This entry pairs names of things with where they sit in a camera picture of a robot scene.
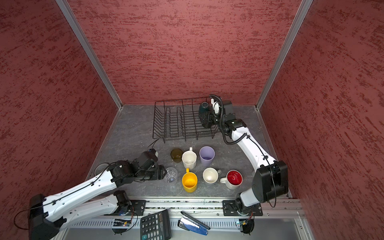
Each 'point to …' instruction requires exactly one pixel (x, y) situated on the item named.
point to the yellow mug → (189, 181)
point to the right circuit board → (248, 225)
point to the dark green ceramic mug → (204, 111)
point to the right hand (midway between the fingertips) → (204, 117)
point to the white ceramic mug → (189, 159)
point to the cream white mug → (210, 175)
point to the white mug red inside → (233, 179)
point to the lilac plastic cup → (207, 154)
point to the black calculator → (155, 226)
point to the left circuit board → (120, 222)
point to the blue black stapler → (190, 223)
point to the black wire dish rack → (180, 118)
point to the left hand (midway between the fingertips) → (160, 176)
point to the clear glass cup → (171, 175)
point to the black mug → (207, 120)
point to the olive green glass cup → (176, 154)
